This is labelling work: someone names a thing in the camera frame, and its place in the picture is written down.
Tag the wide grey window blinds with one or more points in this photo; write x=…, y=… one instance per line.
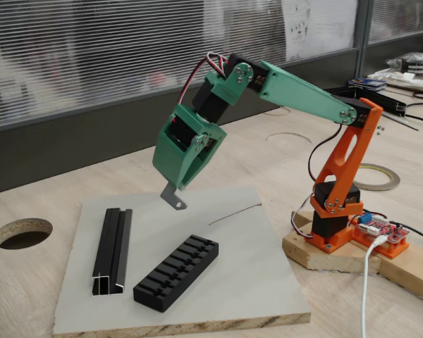
x=91, y=53

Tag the grey board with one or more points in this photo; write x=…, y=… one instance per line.
x=232, y=281

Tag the black slotted plastic block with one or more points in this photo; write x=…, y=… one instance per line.
x=190, y=278

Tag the red controller board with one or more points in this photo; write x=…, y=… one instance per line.
x=391, y=232

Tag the white plastic part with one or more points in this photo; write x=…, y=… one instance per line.
x=387, y=75

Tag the clear tape roll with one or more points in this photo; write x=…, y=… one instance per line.
x=373, y=187

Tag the black and white device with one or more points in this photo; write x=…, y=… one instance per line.
x=416, y=65

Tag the wooden base block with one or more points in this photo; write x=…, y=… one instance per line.
x=331, y=262

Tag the blue card stack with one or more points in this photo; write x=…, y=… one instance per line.
x=368, y=84

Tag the thick plywood plank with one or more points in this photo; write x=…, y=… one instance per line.
x=416, y=278

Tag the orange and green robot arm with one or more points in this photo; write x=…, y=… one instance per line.
x=303, y=95

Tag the white paper sheet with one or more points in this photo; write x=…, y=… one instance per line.
x=320, y=28

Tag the black profile rail with slot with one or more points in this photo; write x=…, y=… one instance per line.
x=387, y=102

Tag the narrow grey window blinds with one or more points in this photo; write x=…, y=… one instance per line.
x=402, y=17

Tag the small grey metal bracket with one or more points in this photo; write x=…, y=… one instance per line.
x=169, y=193

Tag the thin grey rod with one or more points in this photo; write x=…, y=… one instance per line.
x=402, y=122

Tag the black aluminium profile rail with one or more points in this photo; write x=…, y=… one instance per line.
x=107, y=246

